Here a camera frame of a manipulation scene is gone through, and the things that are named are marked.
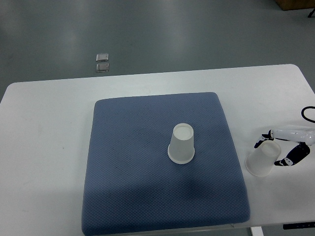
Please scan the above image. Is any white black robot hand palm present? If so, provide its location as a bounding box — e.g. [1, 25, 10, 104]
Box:
[271, 126, 315, 145]

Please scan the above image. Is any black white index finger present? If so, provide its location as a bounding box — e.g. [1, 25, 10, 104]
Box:
[254, 132, 274, 148]

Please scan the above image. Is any black white thumb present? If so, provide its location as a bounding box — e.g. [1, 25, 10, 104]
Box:
[274, 144, 310, 166]

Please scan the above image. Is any white paper cup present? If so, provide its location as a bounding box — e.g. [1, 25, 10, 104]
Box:
[245, 141, 282, 177]
[167, 123, 195, 165]

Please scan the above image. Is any black table control panel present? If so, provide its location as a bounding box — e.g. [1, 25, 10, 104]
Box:
[283, 222, 315, 230]

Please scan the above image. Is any white paper cup on mat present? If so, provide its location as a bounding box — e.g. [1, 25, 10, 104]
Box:
[167, 123, 195, 165]

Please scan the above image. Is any white table leg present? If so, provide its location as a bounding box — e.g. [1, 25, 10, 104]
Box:
[250, 227, 264, 236]

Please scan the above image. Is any black tripod leg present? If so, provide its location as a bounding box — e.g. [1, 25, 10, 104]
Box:
[308, 8, 315, 18]

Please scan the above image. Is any brown cardboard box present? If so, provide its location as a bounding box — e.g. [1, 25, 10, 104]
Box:
[275, 0, 315, 11]

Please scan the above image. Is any blue fabric cushion mat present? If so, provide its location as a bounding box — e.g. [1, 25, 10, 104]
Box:
[82, 92, 250, 236]

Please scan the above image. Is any lower metal floor plate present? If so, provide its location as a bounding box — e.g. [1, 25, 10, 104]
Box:
[96, 63, 109, 73]

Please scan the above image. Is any metal floor plate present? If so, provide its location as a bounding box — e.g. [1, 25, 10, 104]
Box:
[96, 53, 109, 62]
[96, 63, 109, 73]

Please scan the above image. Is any upper metal floor plate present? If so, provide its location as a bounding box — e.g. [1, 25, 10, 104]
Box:
[96, 53, 109, 62]

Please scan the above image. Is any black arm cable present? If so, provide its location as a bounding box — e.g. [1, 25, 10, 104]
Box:
[301, 106, 315, 123]

